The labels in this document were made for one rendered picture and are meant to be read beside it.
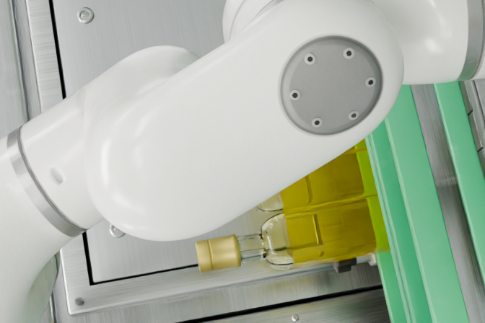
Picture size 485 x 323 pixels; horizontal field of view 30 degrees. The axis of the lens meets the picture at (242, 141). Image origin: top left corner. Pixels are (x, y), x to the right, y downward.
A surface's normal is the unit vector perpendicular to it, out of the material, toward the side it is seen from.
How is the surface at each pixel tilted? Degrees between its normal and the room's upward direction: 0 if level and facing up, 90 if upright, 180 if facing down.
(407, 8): 48
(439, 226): 90
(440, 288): 90
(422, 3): 54
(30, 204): 82
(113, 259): 90
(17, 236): 106
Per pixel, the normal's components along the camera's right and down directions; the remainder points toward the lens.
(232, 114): 0.04, 0.28
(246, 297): 0.05, -0.27
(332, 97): 0.17, 0.44
